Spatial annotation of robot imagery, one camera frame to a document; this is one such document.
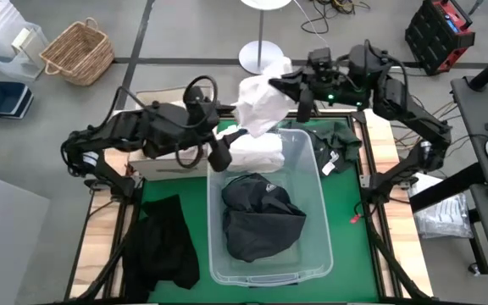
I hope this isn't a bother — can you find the clear bin with white boxes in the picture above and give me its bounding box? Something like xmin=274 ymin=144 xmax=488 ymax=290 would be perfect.
xmin=0 ymin=20 xmax=49 ymax=81

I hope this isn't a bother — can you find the white round-base floor stand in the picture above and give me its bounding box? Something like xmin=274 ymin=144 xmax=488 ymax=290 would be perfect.
xmin=238 ymin=0 xmax=292 ymax=75

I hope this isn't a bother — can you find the grey flat panel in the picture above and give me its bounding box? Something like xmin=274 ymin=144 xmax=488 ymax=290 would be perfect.
xmin=0 ymin=169 xmax=51 ymax=305

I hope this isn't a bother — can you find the red and black tool box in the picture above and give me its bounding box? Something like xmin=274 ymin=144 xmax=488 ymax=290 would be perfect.
xmin=404 ymin=0 xmax=476 ymax=76

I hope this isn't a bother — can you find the plain black garment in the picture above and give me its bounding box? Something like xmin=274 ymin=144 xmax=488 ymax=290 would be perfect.
xmin=121 ymin=193 xmax=202 ymax=304

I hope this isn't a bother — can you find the dark green garment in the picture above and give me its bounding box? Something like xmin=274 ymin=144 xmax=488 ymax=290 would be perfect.
xmin=284 ymin=119 xmax=363 ymax=178

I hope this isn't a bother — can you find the tangled floor cable bundle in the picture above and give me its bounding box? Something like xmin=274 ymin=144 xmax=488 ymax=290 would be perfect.
xmin=301 ymin=0 xmax=372 ymax=35

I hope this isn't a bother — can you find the green table mat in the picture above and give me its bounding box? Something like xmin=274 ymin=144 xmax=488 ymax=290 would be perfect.
xmin=140 ymin=118 xmax=380 ymax=304

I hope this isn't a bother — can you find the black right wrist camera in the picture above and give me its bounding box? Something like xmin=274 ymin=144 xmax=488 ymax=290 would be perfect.
xmin=306 ymin=47 xmax=334 ymax=73

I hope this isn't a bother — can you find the woven wicker basket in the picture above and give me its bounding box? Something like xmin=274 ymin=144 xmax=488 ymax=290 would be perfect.
xmin=39 ymin=16 xmax=115 ymax=87

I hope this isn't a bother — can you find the clear plastic bag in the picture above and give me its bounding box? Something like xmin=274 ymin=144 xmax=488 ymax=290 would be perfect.
xmin=408 ymin=172 xmax=474 ymax=241

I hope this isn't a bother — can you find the white garment with tag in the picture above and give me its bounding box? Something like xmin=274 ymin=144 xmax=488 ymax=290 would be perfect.
xmin=235 ymin=56 xmax=297 ymax=138

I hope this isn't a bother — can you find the black aluminium table frame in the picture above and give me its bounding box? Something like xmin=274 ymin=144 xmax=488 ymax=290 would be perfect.
xmin=64 ymin=108 xmax=435 ymax=305

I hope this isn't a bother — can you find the black garment with white logo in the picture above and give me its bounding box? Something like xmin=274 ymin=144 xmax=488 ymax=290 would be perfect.
xmin=220 ymin=172 xmax=308 ymax=263

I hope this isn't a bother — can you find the dark blue plastic bin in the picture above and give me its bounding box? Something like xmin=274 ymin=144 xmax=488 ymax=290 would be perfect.
xmin=0 ymin=80 xmax=35 ymax=119

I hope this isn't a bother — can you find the white textured garment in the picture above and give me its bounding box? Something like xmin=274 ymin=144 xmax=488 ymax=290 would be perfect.
xmin=216 ymin=125 xmax=286 ymax=174

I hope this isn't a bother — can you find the dark grey side table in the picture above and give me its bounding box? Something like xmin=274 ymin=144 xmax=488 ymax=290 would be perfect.
xmin=450 ymin=75 xmax=488 ymax=293

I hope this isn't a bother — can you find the clear plastic storage bin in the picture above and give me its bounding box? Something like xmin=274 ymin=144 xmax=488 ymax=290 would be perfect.
xmin=206 ymin=128 xmax=335 ymax=288

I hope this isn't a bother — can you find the wooden side board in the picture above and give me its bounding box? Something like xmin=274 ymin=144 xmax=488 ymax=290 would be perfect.
xmin=353 ymin=108 xmax=435 ymax=297
xmin=69 ymin=147 xmax=143 ymax=300

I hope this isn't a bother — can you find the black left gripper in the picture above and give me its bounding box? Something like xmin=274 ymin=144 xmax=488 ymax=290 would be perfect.
xmin=184 ymin=99 xmax=249 ymax=173

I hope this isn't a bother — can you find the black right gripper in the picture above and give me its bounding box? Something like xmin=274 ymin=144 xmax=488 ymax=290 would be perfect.
xmin=268 ymin=67 xmax=347 ymax=124

